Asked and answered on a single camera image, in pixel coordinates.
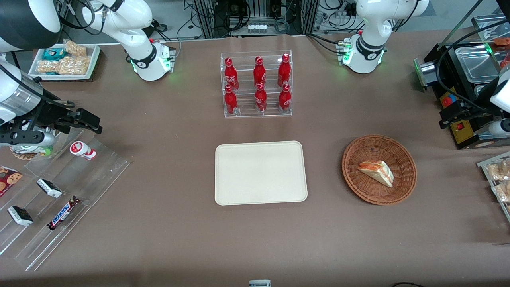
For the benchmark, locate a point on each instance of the aluminium frame rack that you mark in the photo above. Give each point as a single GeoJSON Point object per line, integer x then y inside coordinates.
{"type": "Point", "coordinates": [255, 16]}

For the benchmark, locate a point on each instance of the cookie package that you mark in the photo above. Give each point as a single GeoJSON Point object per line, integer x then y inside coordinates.
{"type": "Point", "coordinates": [8, 179]}

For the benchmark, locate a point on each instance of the white square snack tray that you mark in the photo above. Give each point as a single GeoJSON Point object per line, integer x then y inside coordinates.
{"type": "Point", "coordinates": [93, 59]}

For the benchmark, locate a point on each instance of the teal snack packet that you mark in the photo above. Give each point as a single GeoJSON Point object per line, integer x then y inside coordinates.
{"type": "Point", "coordinates": [53, 53]}

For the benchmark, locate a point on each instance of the snickers chocolate bar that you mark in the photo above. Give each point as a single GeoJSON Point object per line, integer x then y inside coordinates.
{"type": "Point", "coordinates": [63, 213]}

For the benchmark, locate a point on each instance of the red cola bottle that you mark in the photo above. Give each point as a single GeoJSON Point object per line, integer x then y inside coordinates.
{"type": "Point", "coordinates": [259, 72]}
{"type": "Point", "coordinates": [260, 99]}
{"type": "Point", "coordinates": [230, 75]}
{"type": "Point", "coordinates": [230, 101]}
{"type": "Point", "coordinates": [284, 99]}
{"type": "Point", "coordinates": [284, 71]}

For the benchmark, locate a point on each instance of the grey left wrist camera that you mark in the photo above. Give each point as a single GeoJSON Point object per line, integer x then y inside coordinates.
{"type": "Point", "coordinates": [501, 127]}

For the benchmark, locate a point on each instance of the grey tray with pastry bags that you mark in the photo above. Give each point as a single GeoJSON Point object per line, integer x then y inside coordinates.
{"type": "Point", "coordinates": [484, 167]}

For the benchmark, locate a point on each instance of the cream plastic tray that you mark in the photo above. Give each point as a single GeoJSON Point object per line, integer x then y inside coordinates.
{"type": "Point", "coordinates": [261, 172]}

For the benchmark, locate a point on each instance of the small peanut snack bag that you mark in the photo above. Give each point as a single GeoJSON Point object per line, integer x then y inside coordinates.
{"type": "Point", "coordinates": [75, 48]}

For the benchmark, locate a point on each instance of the brown wicker basket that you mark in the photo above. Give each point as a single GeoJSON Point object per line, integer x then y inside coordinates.
{"type": "Point", "coordinates": [402, 159]}

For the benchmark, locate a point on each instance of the small woven coaster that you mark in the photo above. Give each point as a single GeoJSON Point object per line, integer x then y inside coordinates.
{"type": "Point", "coordinates": [24, 153]}

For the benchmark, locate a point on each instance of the clear acrylic bottle rack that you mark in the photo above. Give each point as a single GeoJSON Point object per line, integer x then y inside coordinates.
{"type": "Point", "coordinates": [257, 112]}

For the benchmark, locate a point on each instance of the black machine with red buttons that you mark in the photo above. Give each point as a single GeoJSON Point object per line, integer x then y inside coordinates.
{"type": "Point", "coordinates": [462, 131]}

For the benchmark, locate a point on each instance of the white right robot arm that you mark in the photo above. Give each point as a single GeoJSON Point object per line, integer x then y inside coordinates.
{"type": "Point", "coordinates": [139, 48]}

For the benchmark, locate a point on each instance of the small white red yogurt bottle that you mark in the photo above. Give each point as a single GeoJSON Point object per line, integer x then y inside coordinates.
{"type": "Point", "coordinates": [81, 150]}

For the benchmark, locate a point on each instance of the black white snack pack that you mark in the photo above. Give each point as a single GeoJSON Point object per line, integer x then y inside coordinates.
{"type": "Point", "coordinates": [49, 187]}
{"type": "Point", "coordinates": [20, 215]}

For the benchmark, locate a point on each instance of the clear pastry bag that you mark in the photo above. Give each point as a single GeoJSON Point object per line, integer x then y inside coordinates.
{"type": "Point", "coordinates": [503, 191]}
{"type": "Point", "coordinates": [500, 170]}

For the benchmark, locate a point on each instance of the steel tray with red food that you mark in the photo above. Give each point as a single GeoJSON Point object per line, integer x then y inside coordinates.
{"type": "Point", "coordinates": [492, 28]}

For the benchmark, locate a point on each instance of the triangle sandwich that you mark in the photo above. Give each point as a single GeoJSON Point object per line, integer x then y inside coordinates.
{"type": "Point", "coordinates": [378, 172]}

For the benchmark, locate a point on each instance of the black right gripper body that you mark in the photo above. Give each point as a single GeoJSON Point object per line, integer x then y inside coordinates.
{"type": "Point", "coordinates": [44, 111]}

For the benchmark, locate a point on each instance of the large peanut snack bag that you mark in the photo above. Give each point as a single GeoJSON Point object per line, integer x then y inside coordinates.
{"type": "Point", "coordinates": [67, 65]}

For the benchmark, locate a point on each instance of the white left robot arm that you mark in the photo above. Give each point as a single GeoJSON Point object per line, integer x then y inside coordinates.
{"type": "Point", "coordinates": [368, 38]}

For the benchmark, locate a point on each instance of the grey white label block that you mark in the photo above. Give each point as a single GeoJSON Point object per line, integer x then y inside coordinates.
{"type": "Point", "coordinates": [259, 283]}

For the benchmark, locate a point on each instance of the clear acrylic stepped shelf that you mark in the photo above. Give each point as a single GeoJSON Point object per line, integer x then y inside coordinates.
{"type": "Point", "coordinates": [79, 183]}

